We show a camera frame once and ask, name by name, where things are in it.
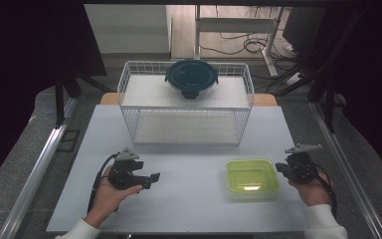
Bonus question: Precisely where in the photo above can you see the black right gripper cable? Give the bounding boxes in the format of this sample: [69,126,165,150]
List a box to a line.
[306,162,338,220]

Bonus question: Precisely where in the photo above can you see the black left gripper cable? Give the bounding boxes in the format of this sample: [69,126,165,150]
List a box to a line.
[87,152,119,214]

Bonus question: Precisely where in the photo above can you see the white desk frame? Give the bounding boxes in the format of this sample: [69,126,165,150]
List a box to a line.
[193,4,285,78]

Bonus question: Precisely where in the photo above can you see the metal rail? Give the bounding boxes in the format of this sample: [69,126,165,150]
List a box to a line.
[308,100,382,239]
[0,96,80,239]

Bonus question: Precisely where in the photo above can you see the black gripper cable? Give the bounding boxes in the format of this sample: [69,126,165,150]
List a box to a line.
[87,152,119,214]
[306,162,338,220]

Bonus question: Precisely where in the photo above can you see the black floor cables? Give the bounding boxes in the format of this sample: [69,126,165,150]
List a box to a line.
[199,5,291,57]

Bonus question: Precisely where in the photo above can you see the white wire shelf rack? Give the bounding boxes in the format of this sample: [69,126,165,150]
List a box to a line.
[116,60,256,147]

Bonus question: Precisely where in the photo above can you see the wooden board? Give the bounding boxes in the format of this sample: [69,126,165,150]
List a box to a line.
[98,92,279,108]

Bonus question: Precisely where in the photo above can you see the person's left hand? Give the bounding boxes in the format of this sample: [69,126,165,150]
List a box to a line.
[84,164,144,229]

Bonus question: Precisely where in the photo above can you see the white cabinet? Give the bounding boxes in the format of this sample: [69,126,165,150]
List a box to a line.
[84,4,173,55]

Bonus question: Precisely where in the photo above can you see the black stand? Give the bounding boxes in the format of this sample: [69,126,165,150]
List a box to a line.
[265,59,347,134]
[53,74,113,130]

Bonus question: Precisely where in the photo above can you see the round glass container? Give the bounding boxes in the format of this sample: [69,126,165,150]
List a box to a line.
[164,59,220,102]

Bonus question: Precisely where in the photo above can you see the person's right hand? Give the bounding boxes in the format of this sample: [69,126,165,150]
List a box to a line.
[287,170,333,207]

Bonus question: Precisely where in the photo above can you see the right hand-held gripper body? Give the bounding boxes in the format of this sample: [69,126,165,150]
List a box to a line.
[284,142,323,185]

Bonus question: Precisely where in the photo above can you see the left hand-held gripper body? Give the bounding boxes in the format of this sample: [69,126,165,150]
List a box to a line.
[106,147,147,191]

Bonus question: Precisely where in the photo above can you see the yellow-green plastic container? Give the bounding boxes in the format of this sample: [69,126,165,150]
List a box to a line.
[226,158,280,202]

